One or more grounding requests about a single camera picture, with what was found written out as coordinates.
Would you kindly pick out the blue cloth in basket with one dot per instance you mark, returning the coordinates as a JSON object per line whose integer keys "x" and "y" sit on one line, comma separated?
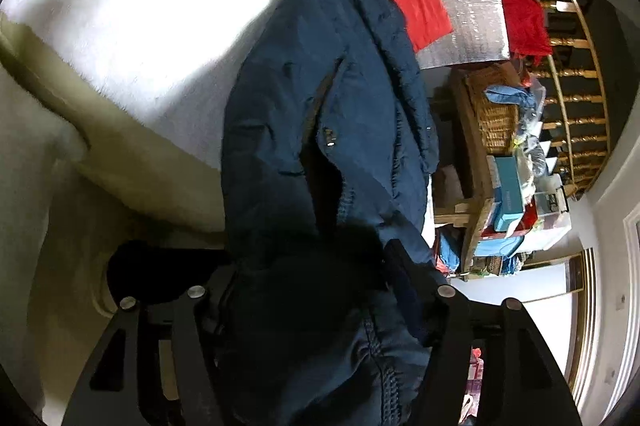
{"x": 512, "y": 95}

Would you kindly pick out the teal box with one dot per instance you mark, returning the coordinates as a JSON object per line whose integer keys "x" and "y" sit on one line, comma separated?
{"x": 509, "y": 204}

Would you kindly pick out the navy blue jacket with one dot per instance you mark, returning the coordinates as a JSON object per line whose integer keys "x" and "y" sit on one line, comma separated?
{"x": 329, "y": 146}

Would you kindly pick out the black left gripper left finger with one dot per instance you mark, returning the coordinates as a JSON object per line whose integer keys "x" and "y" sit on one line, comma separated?
{"x": 150, "y": 367}

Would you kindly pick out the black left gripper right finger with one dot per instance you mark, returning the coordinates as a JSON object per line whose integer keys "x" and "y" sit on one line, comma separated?
{"x": 521, "y": 382}

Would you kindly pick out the red pillow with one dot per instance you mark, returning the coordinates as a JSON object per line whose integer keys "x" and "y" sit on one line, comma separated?
{"x": 427, "y": 21}

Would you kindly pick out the wooden shelf unit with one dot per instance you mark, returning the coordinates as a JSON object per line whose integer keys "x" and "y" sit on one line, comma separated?
{"x": 463, "y": 194}

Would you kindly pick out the golden wooden railing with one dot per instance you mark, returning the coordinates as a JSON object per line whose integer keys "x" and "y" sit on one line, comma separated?
{"x": 576, "y": 113}

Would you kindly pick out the beige sofa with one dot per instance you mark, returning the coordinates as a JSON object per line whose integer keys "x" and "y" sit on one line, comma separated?
{"x": 78, "y": 177}

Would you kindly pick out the red cloth on railing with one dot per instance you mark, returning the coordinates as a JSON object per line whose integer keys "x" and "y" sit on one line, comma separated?
{"x": 525, "y": 29}

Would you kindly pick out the wicker basket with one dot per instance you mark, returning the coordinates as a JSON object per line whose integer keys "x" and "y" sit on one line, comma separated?
{"x": 497, "y": 122}

